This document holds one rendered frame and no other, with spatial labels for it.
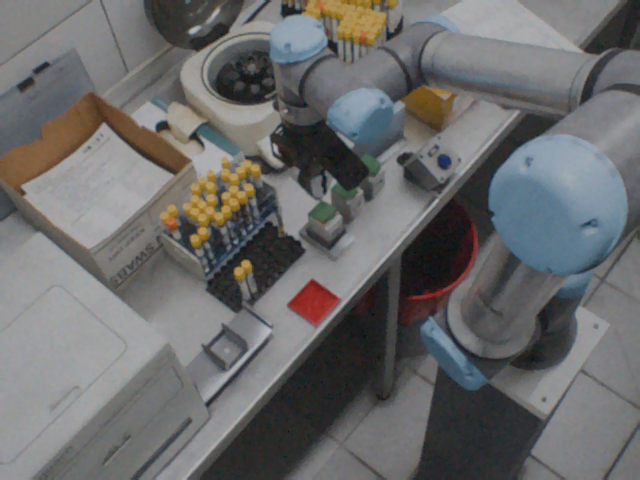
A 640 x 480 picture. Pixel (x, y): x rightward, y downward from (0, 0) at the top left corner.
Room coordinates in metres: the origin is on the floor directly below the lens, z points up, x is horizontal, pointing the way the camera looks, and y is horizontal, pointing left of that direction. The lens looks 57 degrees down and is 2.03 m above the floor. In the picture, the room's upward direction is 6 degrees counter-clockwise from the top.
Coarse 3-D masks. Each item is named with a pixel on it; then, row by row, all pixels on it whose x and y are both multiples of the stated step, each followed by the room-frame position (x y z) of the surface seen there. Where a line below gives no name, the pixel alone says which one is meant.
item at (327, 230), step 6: (336, 216) 0.74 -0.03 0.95; (312, 222) 0.74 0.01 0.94; (318, 222) 0.73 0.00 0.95; (330, 222) 0.73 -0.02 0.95; (336, 222) 0.73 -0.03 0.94; (342, 222) 0.74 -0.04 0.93; (312, 228) 0.74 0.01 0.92; (318, 228) 0.73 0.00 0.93; (324, 228) 0.72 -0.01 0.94; (330, 228) 0.72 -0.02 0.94; (336, 228) 0.73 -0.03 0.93; (318, 234) 0.73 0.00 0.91; (324, 234) 0.72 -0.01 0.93; (330, 234) 0.71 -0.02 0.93
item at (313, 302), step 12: (312, 288) 0.64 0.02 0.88; (324, 288) 0.63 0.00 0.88; (300, 300) 0.62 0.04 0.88; (312, 300) 0.61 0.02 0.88; (324, 300) 0.61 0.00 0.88; (336, 300) 0.61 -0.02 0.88; (300, 312) 0.59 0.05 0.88; (312, 312) 0.59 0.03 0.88; (324, 312) 0.59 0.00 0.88; (312, 324) 0.57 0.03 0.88
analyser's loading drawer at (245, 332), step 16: (240, 320) 0.57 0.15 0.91; (256, 320) 0.57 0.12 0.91; (224, 336) 0.55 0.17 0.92; (240, 336) 0.53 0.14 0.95; (256, 336) 0.54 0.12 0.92; (208, 352) 0.51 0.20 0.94; (224, 352) 0.52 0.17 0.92; (240, 352) 0.51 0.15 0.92; (192, 368) 0.49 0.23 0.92; (208, 368) 0.49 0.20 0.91; (224, 368) 0.49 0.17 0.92; (208, 384) 0.46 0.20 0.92
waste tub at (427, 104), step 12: (408, 96) 1.03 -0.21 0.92; (420, 96) 1.00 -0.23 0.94; (432, 96) 0.98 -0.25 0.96; (456, 96) 0.98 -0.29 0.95; (408, 108) 1.03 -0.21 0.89; (420, 108) 1.00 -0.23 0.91; (432, 108) 0.98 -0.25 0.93; (444, 108) 0.96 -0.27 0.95; (456, 108) 0.99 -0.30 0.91; (432, 120) 0.98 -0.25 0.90; (444, 120) 0.96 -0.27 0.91
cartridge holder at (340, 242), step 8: (304, 232) 0.75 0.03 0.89; (312, 232) 0.73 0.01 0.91; (344, 232) 0.73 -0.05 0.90; (312, 240) 0.73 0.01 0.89; (320, 240) 0.72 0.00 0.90; (336, 240) 0.72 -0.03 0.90; (344, 240) 0.72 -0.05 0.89; (352, 240) 0.72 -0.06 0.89; (320, 248) 0.72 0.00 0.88; (328, 248) 0.71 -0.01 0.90; (336, 248) 0.71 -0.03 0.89; (344, 248) 0.71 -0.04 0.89; (336, 256) 0.69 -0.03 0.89
